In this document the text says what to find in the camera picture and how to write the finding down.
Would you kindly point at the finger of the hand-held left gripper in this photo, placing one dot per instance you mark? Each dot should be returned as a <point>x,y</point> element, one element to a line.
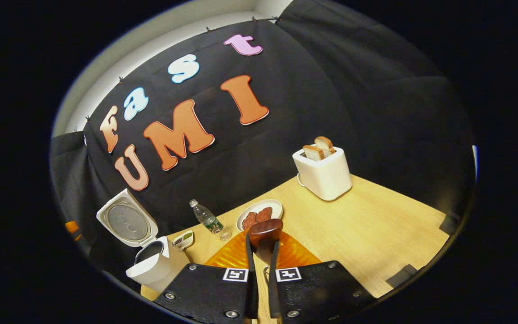
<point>73,229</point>

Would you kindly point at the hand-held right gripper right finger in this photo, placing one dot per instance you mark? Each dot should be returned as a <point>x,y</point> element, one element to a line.
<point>273,292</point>

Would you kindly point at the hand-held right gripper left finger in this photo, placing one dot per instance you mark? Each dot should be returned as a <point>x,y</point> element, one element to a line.
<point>253,292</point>

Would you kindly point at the white rice cooker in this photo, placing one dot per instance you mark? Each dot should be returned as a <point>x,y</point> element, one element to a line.
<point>126,220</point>

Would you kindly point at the brown wooden spoon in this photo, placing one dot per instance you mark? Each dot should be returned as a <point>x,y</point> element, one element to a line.
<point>265,231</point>

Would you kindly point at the red meat piece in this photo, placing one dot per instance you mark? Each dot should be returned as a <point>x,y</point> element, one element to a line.
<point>264,214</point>
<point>249,221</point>

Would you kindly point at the clear plastic water bottle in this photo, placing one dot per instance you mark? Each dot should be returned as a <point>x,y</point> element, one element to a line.
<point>209,220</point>

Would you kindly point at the small white dish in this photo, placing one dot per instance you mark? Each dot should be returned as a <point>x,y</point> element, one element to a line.
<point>183,240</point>

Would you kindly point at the white oval plate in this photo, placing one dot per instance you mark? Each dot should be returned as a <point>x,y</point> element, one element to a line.
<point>274,204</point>

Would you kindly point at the white toaster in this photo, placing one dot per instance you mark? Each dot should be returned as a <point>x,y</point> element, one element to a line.
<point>324,177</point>

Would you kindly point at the black table edge block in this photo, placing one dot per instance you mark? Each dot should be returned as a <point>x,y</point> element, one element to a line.
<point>402,275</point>
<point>448,222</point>

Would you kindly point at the black backdrop cloth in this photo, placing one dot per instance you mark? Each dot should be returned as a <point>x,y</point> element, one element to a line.
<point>331,90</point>

